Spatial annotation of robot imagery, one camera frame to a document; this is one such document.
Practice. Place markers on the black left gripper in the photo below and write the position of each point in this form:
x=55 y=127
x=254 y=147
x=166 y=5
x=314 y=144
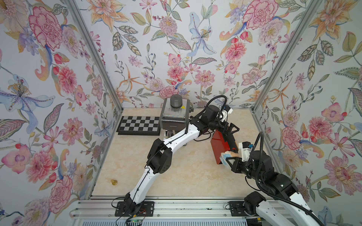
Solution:
x=222 y=129

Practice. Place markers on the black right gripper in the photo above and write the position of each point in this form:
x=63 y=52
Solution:
x=235 y=167

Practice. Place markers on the red capsule coffee machine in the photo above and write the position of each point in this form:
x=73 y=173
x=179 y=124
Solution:
x=222 y=143

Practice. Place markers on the grey steel coffee machine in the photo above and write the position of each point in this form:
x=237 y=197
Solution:
x=174 y=115

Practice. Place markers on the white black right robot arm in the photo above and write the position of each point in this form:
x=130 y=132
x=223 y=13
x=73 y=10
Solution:
x=257 y=165

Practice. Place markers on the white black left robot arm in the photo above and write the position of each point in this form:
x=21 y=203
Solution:
x=213 y=117

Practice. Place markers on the black white checkerboard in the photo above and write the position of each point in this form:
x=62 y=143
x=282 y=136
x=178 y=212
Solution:
x=139 y=125

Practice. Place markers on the small brass knob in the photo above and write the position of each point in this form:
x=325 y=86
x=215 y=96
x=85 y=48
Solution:
x=113 y=182

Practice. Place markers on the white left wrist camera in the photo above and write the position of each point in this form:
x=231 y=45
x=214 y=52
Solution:
x=226 y=112

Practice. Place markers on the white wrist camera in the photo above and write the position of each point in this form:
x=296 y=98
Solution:
x=245 y=149
x=226 y=112

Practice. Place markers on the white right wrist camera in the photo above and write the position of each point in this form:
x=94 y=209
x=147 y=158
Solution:
x=245 y=149

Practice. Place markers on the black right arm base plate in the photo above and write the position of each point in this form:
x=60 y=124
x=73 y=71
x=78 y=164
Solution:
x=240 y=209

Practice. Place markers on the aluminium front frame rail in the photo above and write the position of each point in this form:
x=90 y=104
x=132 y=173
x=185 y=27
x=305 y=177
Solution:
x=103 y=207

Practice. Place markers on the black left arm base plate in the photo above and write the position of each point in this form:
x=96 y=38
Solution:
x=145 y=209

